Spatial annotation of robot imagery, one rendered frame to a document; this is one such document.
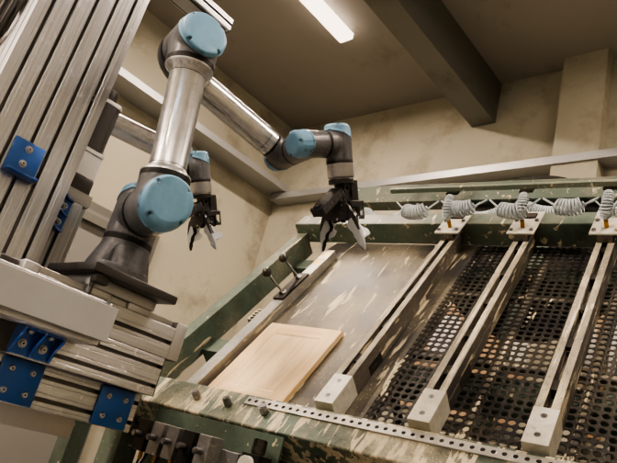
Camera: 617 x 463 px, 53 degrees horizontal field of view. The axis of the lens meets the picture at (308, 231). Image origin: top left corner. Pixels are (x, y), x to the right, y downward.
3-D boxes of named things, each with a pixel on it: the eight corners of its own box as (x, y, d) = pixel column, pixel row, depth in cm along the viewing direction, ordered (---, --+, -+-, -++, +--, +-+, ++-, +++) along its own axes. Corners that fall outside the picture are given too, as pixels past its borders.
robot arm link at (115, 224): (142, 254, 154) (160, 205, 159) (162, 246, 143) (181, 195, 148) (96, 234, 148) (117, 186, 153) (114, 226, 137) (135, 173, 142)
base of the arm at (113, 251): (103, 266, 133) (118, 225, 136) (69, 267, 143) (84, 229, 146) (157, 291, 143) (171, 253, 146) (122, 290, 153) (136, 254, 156)
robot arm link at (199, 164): (182, 153, 221) (206, 152, 225) (185, 184, 221) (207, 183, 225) (187, 150, 214) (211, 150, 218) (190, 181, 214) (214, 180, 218)
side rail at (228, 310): (144, 394, 223) (134, 370, 219) (303, 253, 303) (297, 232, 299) (156, 397, 219) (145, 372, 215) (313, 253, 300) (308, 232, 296)
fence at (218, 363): (188, 392, 206) (185, 382, 205) (327, 258, 276) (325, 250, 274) (198, 394, 203) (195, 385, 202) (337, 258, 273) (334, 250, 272)
